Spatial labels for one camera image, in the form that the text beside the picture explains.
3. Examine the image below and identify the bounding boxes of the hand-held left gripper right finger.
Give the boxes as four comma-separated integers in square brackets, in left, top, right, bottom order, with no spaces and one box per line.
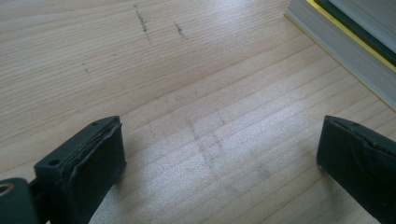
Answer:
[317,115,396,224]

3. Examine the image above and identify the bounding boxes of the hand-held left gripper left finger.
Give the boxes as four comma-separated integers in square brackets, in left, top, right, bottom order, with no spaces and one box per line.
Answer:
[33,115,127,224]

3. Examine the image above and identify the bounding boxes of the black book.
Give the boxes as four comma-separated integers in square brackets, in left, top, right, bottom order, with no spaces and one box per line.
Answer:
[314,0,396,67]

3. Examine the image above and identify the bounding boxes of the yellow book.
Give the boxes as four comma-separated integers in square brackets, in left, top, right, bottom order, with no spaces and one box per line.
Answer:
[283,0,396,112]

